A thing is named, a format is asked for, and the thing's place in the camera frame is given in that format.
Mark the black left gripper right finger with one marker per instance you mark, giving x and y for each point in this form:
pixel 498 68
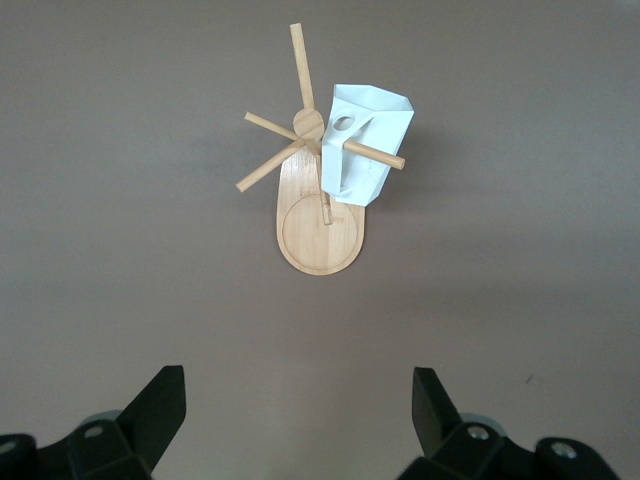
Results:
pixel 465 445

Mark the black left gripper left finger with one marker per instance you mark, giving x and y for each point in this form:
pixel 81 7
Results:
pixel 125 435

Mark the white faceted cup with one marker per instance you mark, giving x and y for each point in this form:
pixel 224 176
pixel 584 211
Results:
pixel 375 125

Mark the wooden cup rack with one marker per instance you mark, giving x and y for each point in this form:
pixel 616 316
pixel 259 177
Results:
pixel 310 235

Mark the brown table cover sheet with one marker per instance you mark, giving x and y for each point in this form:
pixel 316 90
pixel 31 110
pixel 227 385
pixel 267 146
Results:
pixel 500 275

